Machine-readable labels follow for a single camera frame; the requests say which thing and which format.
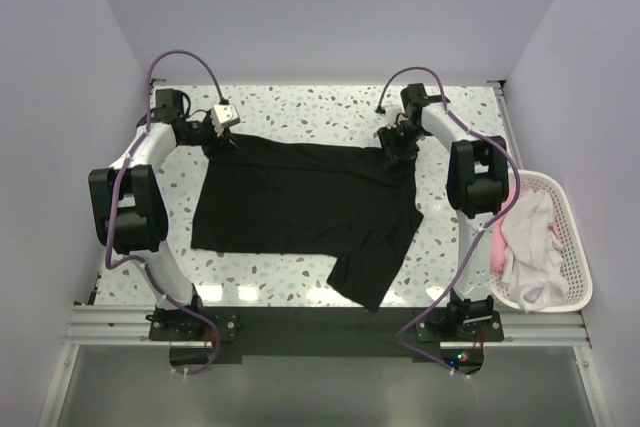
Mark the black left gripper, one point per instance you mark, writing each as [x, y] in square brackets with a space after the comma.
[223, 143]

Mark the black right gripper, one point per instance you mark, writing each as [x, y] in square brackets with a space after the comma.
[392, 150]

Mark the black t-shirt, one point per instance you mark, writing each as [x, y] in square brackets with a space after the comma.
[267, 197]

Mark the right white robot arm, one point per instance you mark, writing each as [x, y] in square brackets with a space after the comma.
[477, 184]

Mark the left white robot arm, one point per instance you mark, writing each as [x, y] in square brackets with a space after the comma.
[130, 216]

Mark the pink t-shirt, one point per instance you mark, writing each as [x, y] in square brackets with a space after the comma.
[500, 247]

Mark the white t-shirt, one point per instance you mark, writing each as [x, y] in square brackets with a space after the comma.
[532, 273]

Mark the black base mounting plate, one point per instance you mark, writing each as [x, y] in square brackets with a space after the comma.
[414, 339]

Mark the white plastic laundry basket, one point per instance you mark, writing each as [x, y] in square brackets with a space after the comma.
[575, 268]

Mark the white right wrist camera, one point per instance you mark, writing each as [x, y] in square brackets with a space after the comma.
[393, 113]

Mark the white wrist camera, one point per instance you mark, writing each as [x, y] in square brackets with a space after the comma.
[224, 116]
[393, 113]

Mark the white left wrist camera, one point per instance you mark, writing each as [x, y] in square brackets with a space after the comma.
[224, 116]

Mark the aluminium front rail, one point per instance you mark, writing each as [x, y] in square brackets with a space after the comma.
[130, 325]

